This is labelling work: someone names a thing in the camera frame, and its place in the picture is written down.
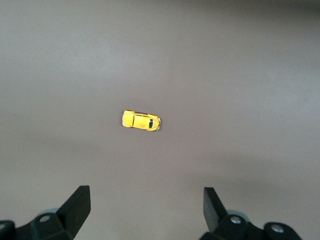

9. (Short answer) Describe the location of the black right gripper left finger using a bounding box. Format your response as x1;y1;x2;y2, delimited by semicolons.
15;185;91;240

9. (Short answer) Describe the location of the yellow beetle toy car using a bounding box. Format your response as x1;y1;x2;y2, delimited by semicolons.
121;109;162;132

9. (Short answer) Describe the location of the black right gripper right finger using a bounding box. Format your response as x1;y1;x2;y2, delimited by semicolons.
199;187;270;240

